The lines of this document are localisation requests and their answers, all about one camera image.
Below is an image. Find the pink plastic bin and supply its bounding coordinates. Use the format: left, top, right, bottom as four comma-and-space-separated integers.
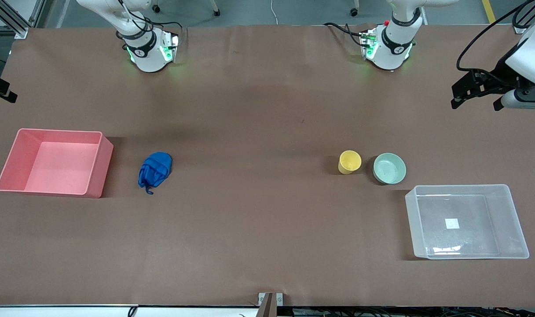
0, 128, 114, 199

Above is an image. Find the aluminium frame profile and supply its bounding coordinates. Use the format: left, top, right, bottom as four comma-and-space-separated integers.
0, 0, 46, 38

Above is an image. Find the brown paper table cover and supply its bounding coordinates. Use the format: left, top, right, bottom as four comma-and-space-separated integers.
0, 24, 535, 307

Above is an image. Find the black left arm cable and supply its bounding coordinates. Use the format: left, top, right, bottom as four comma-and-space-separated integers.
456, 0, 535, 73

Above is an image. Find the black left base cable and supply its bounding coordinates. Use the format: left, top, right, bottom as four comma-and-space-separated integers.
323, 22, 366, 47

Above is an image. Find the light green bowl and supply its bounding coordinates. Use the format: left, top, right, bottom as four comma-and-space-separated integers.
373, 153, 407, 184

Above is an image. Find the black right base cable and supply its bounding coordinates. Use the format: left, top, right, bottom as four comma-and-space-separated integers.
151, 20, 183, 44

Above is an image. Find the metal table edge bracket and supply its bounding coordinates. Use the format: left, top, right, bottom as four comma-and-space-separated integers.
258, 292, 284, 317

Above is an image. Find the clear plastic box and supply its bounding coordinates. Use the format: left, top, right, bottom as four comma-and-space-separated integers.
405, 184, 530, 260

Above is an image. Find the yellow floor tape line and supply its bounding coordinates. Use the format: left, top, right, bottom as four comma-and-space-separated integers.
482, 0, 497, 24

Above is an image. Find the black base cable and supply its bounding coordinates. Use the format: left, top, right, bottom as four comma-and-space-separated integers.
151, 20, 183, 44
323, 22, 366, 47

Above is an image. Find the yellow cup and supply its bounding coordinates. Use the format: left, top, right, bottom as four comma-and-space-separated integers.
338, 150, 362, 175

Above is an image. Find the blue cloth bag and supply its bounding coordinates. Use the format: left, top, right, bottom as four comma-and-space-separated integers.
138, 152, 173, 195

